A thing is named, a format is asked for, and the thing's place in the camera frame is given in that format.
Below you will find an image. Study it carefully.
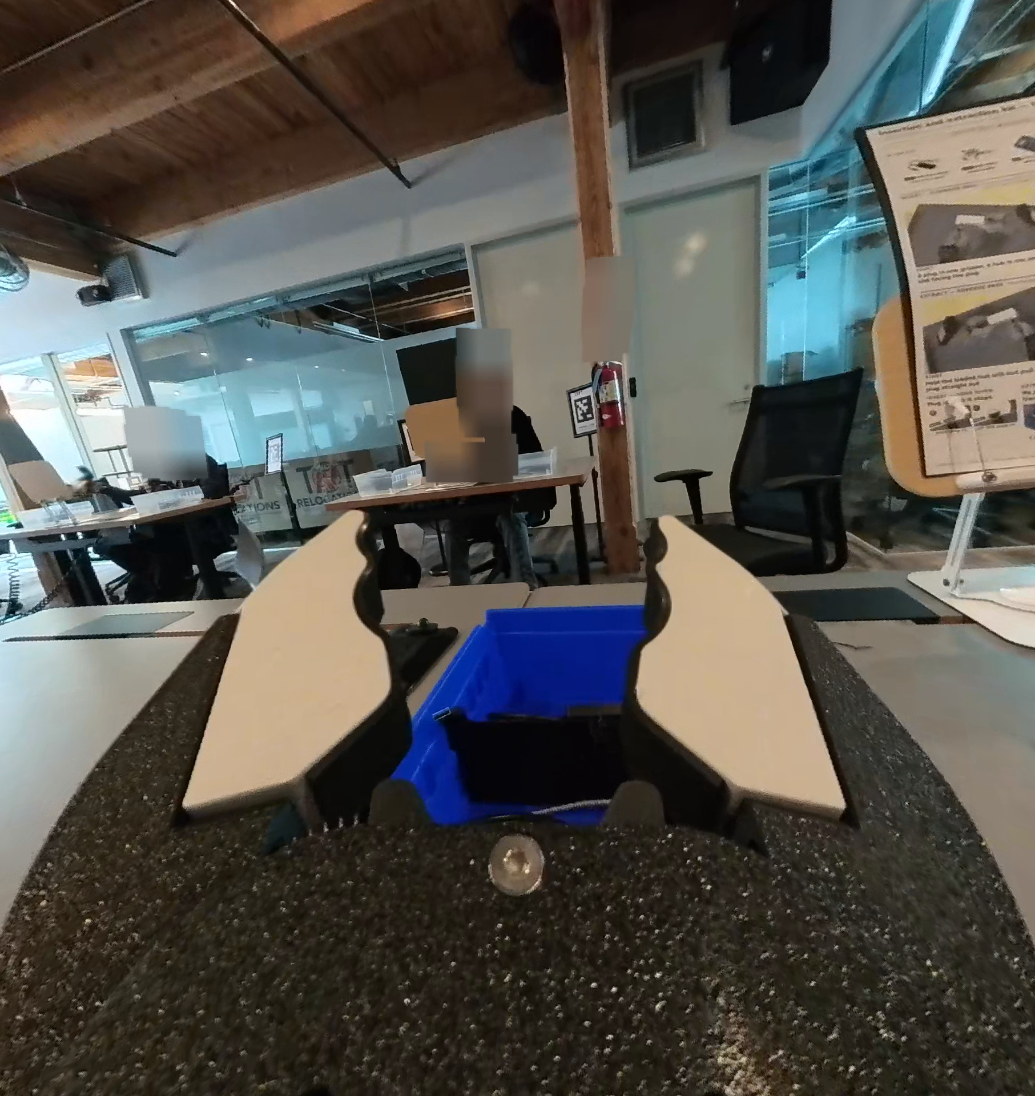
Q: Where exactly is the black monitor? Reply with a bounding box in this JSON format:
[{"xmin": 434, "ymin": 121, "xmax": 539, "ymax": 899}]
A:
[{"xmin": 396, "ymin": 342, "xmax": 458, "ymax": 404}]

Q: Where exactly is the wooden post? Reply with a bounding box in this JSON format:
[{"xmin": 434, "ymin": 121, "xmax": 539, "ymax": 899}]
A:
[{"xmin": 560, "ymin": 0, "xmax": 640, "ymax": 575}]

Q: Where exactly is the metal wall vent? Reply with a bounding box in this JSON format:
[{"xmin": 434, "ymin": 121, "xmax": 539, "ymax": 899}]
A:
[{"xmin": 624, "ymin": 60, "xmax": 707, "ymax": 168}]

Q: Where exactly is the wooden board acrylic stand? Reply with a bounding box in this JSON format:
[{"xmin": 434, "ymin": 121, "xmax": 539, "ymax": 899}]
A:
[{"xmin": 406, "ymin": 402, "xmax": 458, "ymax": 468}]

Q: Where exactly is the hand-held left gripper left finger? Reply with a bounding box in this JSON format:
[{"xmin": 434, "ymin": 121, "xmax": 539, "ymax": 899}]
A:
[{"xmin": 180, "ymin": 511, "xmax": 416, "ymax": 827}]

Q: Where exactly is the black bin divider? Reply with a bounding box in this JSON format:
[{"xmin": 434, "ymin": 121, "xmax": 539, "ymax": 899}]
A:
[{"xmin": 444, "ymin": 711, "xmax": 630, "ymax": 806}]

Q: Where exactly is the blue plastic bin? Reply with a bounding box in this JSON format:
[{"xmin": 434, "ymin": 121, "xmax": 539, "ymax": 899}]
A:
[{"xmin": 389, "ymin": 603, "xmax": 651, "ymax": 827}]

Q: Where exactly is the black office chair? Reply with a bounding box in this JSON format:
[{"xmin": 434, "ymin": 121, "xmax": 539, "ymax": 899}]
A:
[{"xmin": 654, "ymin": 368, "xmax": 865, "ymax": 577}]

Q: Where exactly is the black wall speaker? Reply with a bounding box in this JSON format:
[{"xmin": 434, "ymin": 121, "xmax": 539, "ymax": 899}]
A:
[{"xmin": 727, "ymin": 0, "xmax": 831, "ymax": 125}]

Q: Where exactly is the wooden desk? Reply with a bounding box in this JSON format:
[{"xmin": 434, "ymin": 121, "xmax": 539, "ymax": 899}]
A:
[
  {"xmin": 0, "ymin": 497, "xmax": 236, "ymax": 618},
  {"xmin": 324, "ymin": 466, "xmax": 595, "ymax": 587}
]

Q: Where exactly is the clear plastic tray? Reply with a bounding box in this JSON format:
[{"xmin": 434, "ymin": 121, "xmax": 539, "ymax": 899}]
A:
[{"xmin": 355, "ymin": 466, "xmax": 426, "ymax": 499}]

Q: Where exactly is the white door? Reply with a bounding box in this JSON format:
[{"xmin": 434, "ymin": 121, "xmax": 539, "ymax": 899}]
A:
[{"xmin": 620, "ymin": 180, "xmax": 762, "ymax": 523}]

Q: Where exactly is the printed moving box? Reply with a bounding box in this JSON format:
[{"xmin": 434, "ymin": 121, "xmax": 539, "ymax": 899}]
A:
[
  {"xmin": 295, "ymin": 462, "xmax": 356, "ymax": 527},
  {"xmin": 235, "ymin": 479, "xmax": 283, "ymax": 536}
]

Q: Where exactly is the black flat pad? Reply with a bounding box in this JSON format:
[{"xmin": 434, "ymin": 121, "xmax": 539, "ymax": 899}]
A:
[{"xmin": 774, "ymin": 586, "xmax": 942, "ymax": 623}]

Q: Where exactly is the red fire extinguisher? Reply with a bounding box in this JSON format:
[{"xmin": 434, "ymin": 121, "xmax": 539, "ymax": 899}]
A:
[{"xmin": 591, "ymin": 360, "xmax": 628, "ymax": 431}]

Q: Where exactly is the black ceiling pipe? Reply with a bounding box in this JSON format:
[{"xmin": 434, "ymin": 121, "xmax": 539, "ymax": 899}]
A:
[{"xmin": 218, "ymin": 0, "xmax": 411, "ymax": 190}]

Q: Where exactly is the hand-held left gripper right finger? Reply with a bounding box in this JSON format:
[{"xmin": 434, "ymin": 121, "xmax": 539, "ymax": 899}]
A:
[{"xmin": 615, "ymin": 515, "xmax": 848, "ymax": 827}]

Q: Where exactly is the black desk grommet cover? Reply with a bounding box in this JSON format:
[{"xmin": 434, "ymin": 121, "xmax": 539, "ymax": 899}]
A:
[{"xmin": 3, "ymin": 610, "xmax": 197, "ymax": 642}]

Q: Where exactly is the black pouch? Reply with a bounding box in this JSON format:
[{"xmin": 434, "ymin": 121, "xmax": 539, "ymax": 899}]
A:
[{"xmin": 380, "ymin": 618, "xmax": 460, "ymax": 696}]

